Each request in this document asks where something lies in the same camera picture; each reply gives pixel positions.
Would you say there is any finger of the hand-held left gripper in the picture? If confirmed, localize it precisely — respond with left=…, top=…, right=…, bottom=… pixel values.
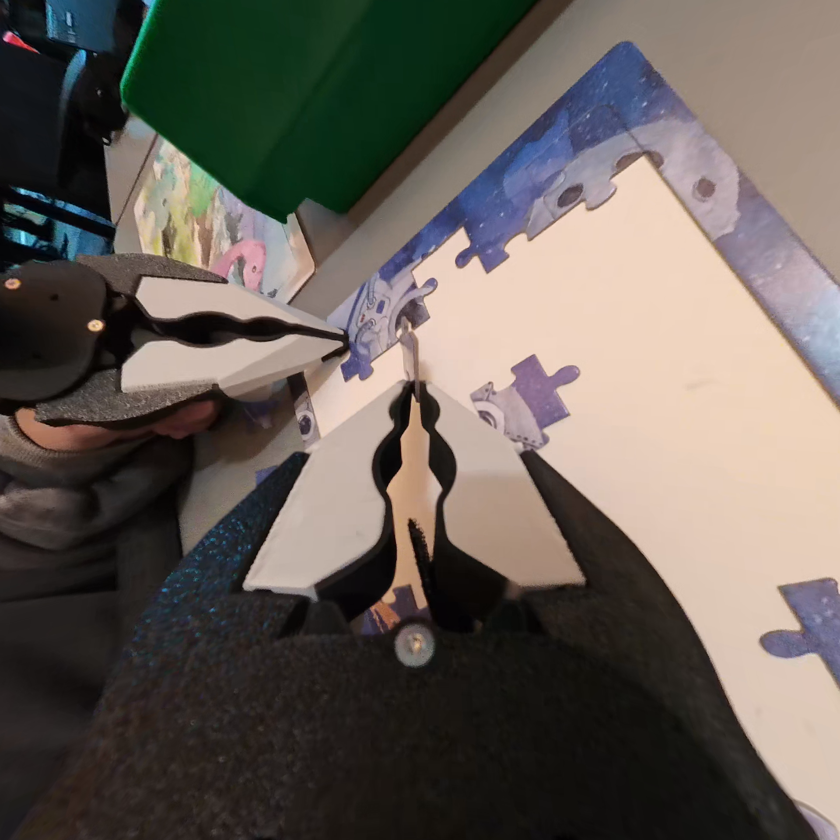
left=133, top=276, right=349, bottom=342
left=120, top=330, right=349, bottom=401

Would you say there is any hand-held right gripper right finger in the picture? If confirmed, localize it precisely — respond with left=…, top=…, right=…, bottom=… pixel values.
left=415, top=382, right=586, bottom=624

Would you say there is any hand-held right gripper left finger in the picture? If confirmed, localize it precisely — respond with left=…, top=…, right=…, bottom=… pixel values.
left=243, top=382, right=412, bottom=622

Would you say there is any astronaut helmet puzzle piece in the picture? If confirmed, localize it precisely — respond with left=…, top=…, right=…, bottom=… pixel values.
left=397, top=318, right=421, bottom=401

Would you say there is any blue space puzzle tray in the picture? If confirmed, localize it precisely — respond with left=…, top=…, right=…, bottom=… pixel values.
left=289, top=41, right=840, bottom=821

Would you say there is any person's left forearm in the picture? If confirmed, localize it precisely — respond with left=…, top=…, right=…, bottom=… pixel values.
left=0, top=413, right=194, bottom=552

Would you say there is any grey desk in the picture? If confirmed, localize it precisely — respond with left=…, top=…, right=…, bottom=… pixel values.
left=105, top=0, right=840, bottom=559

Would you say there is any person's left hand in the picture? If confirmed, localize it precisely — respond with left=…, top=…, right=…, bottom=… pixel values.
left=13, top=397, right=221, bottom=454

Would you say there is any colourful dinosaur puzzle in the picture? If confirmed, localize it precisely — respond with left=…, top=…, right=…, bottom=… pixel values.
left=131, top=134, right=316, bottom=303

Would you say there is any blue orange star puzzle piece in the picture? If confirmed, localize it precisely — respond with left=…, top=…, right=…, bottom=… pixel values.
left=364, top=584, right=431, bottom=637

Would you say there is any purple grey banded puzzle piece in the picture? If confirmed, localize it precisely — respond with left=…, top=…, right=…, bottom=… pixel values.
left=469, top=354, right=581, bottom=454

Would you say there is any green plastic bin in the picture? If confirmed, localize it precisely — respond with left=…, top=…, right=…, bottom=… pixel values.
left=120, top=0, right=546, bottom=224

